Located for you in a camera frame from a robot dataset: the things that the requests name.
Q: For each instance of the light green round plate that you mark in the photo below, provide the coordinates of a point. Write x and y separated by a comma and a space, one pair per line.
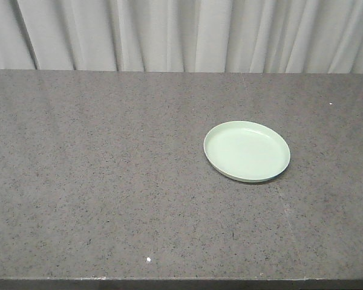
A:
246, 151

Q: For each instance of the white pleated curtain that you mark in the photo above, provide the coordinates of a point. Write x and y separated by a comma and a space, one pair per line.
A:
183, 36

